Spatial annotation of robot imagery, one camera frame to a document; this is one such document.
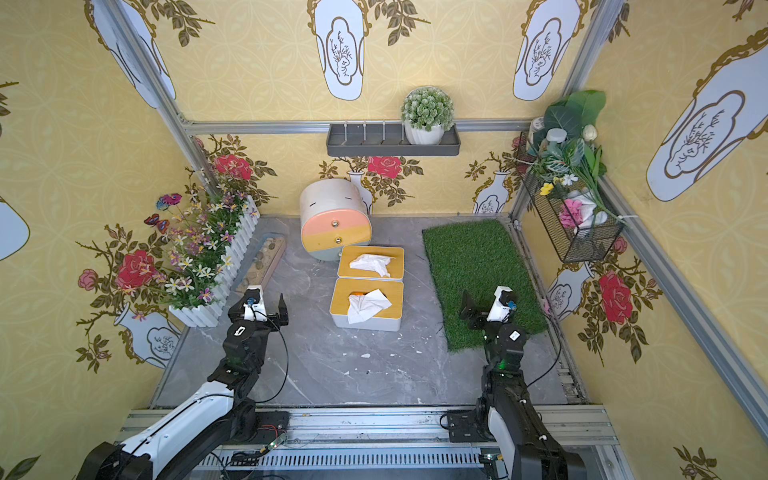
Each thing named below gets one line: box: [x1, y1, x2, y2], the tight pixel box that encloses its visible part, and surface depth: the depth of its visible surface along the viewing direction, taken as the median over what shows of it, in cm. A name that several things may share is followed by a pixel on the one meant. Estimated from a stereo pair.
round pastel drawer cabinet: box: [299, 178, 373, 261], surface depth 97 cm
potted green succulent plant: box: [400, 86, 455, 145], surface depth 76 cm
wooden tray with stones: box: [234, 232, 287, 293], surface depth 106 cm
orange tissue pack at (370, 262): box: [350, 254, 395, 278], surface depth 92 cm
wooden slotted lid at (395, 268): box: [338, 246, 405, 279], surface depth 96 cm
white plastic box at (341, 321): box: [329, 311, 401, 332], surface depth 88 cm
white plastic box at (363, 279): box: [337, 246, 405, 282], surface depth 94 cm
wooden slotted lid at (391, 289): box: [330, 278, 404, 320], surface depth 90 cm
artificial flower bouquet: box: [528, 90, 629, 228], surface depth 77 cm
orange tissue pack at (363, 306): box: [347, 288, 393, 325], surface depth 87 cm
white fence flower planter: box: [144, 186, 261, 328], surface depth 90 cm
